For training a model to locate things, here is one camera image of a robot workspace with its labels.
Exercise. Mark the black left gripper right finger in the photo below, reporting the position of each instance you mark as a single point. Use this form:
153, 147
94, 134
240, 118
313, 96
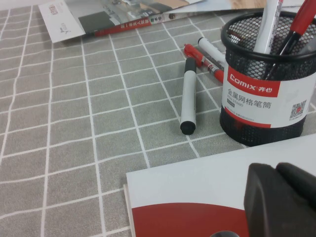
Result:
301, 182

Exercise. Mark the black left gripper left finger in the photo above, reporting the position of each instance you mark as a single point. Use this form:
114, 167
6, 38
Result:
271, 209

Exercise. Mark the white marker with black cap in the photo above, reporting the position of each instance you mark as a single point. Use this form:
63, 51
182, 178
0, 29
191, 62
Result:
188, 98

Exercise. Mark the black mesh pen holder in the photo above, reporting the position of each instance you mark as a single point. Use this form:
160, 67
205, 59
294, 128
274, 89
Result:
249, 98

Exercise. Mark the red capped black pen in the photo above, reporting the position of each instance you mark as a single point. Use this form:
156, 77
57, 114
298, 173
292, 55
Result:
297, 22

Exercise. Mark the white red AgileX brochure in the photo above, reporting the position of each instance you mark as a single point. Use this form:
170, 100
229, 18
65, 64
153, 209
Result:
185, 185

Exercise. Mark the white marker with red print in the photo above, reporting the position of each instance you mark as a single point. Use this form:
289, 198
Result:
267, 24

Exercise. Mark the white paint marker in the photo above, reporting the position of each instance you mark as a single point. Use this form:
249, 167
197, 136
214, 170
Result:
209, 49

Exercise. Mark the gray grid tablecloth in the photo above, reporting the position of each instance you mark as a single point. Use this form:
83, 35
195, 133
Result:
74, 123

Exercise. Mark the brochure with indoor robot photo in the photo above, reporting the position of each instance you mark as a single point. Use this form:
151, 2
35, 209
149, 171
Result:
98, 10

